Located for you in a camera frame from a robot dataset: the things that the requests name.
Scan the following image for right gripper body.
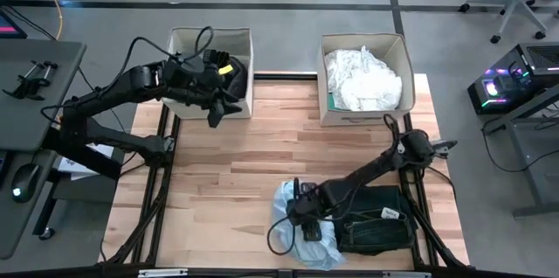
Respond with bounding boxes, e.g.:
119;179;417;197
286;177;335;244

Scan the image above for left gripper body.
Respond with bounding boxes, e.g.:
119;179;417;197
173;53;224;109

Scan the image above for pale blue patterned cloth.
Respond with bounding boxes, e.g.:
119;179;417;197
271;180;346;271

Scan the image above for black garment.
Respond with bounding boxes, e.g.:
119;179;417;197
217;54;250;101

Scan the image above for beige fabric storage bin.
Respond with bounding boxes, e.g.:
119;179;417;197
317;32;417;128
162;26;255;121

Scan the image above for dark teal jeans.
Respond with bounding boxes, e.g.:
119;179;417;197
334;184;418;256

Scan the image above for white crumpled cloth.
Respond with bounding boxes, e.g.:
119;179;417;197
325;45;404;113

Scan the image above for white paper sheet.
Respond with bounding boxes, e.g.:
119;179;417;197
56;142;115;182

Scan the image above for grey side desk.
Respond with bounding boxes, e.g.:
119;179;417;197
0;39;87;153

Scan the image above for black clamp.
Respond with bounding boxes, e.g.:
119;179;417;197
2;59;59;102

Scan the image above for dark screen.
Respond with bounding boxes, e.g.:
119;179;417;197
0;9;28;39

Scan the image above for black computer mouse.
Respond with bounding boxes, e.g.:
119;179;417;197
10;163;40;204

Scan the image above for grey metal desk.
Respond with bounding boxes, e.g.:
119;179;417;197
482;85;559;219

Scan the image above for dark desk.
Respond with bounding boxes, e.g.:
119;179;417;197
0;149;58;261

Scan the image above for black computer tower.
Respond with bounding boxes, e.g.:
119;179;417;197
466;41;559;116

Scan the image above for office chair base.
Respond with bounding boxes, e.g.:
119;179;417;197
458;0;559;45

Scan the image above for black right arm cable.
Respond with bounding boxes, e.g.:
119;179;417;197
266;215;303;257

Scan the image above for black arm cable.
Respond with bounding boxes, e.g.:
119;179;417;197
266;215;303;257
93;25;215;95

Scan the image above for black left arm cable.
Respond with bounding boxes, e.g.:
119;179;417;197
93;25;215;95

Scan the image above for black aluminium table frame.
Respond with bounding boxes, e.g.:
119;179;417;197
98;72;472;278

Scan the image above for silver metal bracket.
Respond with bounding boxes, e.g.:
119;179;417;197
382;270;432;278
137;268;189;278

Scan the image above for yellow cable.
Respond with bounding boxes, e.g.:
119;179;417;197
28;0;65;42

